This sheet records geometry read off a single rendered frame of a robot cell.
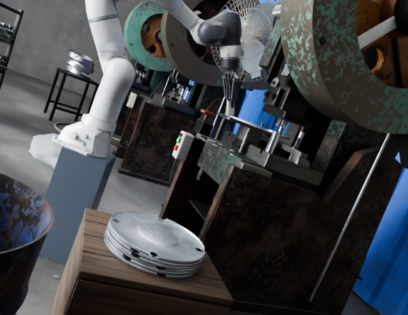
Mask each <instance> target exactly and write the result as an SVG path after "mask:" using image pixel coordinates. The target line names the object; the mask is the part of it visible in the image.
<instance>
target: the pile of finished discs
mask: <svg viewBox="0 0 408 315"><path fill-rule="evenodd" d="M104 240H105V244H106V245H107V247H108V249H109V250H110V251H111V252H112V253H113V254H114V255H115V256H116V257H118V258H119V259H120V260H122V261H123V262H125V263H127V264H128V265H130V266H132V267H134V268H136V269H139V270H140V271H143V272H146V273H149V274H152V275H155V276H159V274H157V273H162V274H163V275H161V276H162V277H164V278H187V277H190V276H192V275H194V274H195V273H196V272H197V271H198V269H199V268H200V265H201V262H202V260H203V258H204V255H205V250H204V249H205V247H204V245H203V243H202V242H201V241H200V240H199V238H198V237H196V236H195V235H194V234H193V233H192V232H191V231H189V230H187V229H186V228H185V227H183V226H181V225H179V224H177V223H175V222H173V221H171V220H169V219H165V220H164V219H163V220H161V219H160V218H159V217H158V216H157V215H155V214H150V213H147V212H141V211H120V212H116V213H114V214H113V215H112V217H111V218H110V221H109V223H108V225H107V229H106V231H105V234H104Z"/></svg>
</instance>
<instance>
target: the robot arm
mask: <svg viewBox="0 0 408 315"><path fill-rule="evenodd" d="M118 1H119V0H85V3H86V13H87V17H88V22H89V25H90V28H91V32H92V35H93V39H94V42H95V45H96V49H97V52H98V56H99V60H100V63H101V68H102V70H103V74H104V75H103V78H102V80H101V83H100V85H99V88H98V90H97V92H96V95H95V97H94V101H93V104H92V107H91V110H90V112H89V114H84V115H83V117H82V118H81V121H80V122H76V123H74V124H70V125H68V126H66V127H65V128H64V129H63V130H62V131H61V133H60V135H56V136H53V138H52V141H53V142H55V143H58V144H60V145H62V146H65V147H67V148H70V149H72V150H74V151H76V152H79V153H81V154H84V155H86V156H94V157H98V158H107V157H108V156H109V150H110V144H111V138H112V136H113V134H114V132H115V129H116V122H117V120H118V117H119V115H120V111H121V108H122V105H123V103H124V101H125V99H126V97H127V95H128V92H129V90H130V88H131V86H132V84H133V81H134V78H135V75H136V73H135V69H134V66H133V65H132V64H131V63H130V62H129V60H128V55H127V52H126V45H125V39H124V36H123V32H122V29H121V24H120V20H119V17H118V12H117V8H116V2H118ZM151 1H152V2H154V3H155V4H156V5H158V6H159V7H161V8H163V9H164V10H166V11H168V12H169V13H170V14H172V15H174V17H176V18H177V20H179V21H180V22H181V23H182V24H183V25H184V26H185V27H186V28H187V29H189V31H190V33H191V35H192V37H193V39H194V40H195V42H196V43H198V44H201V45H203V46H206V45H214V44H217V43H220V57H223V59H222V68H223V69H225V74H224V75H222V79H223V89H224V96H225V98H226V99H227V116H230V115H231V116H234V111H235V100H236V99H237V95H238V85H239V81H240V77H238V76H237V69H238V68H240V60H239V59H238V57H241V56H243V55H244V50H243V49H242V44H241V36H242V24H241V17H240V15H239V13H237V12H234V11H222V12H221V13H220V14H218V15H216V16H215V17H213V18H211V19H208V20H206V21H204V20H202V19H200V18H199V17H198V16H197V15H196V14H195V13H194V12H193V11H192V10H191V9H190V8H188V7H187V6H186V5H185V3H184V2H183V0H151Z"/></svg>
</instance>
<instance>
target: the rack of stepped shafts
mask: <svg viewBox="0 0 408 315"><path fill-rule="evenodd" d="M0 6H1V7H3V8H5V9H7V10H9V11H12V12H14V13H16V14H17V18H16V21H15V24H14V27H13V26H12V25H9V24H6V23H5V22H3V21H1V20H0V42H2V43H6V44H8V48H7V51H6V55H5V56H2V55H0V89H1V85H2V83H3V79H4V75H5V72H6V70H7V66H8V62H9V58H10V56H11V52H12V50H13V46H14V42H15V39H16V36H17V33H18V29H19V25H20V23H21V19H22V16H23V13H24V11H23V10H22V9H19V11H17V10H15V9H13V8H11V7H9V6H7V5H5V4H3V3H1V2H0ZM6 28H8V29H10V30H13V31H10V30H7V29H6ZM4 33H5V34H4ZM6 34H9V35H11V36H8V35H6ZM1 38H2V39H1ZM5 39H7V40H8V41H7V40H5ZM2 60H4V61H2Z"/></svg>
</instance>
